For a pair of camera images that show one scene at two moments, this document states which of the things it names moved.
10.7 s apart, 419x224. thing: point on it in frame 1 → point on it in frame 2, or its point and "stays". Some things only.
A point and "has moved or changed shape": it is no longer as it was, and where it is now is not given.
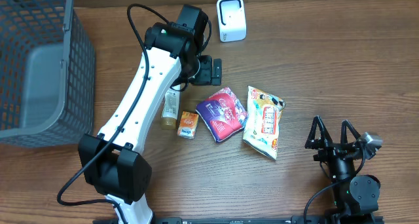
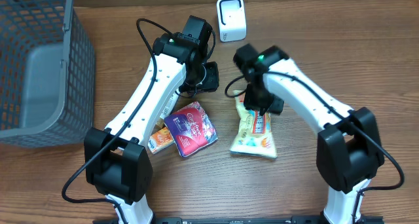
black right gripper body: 330,152 → 262,99
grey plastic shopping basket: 47,69 stays
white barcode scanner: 232,18 stays
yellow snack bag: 262,130 has moved or changed shape
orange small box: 188,126 → 160,141
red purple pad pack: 222,113 → 190,128
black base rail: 264,220 stays
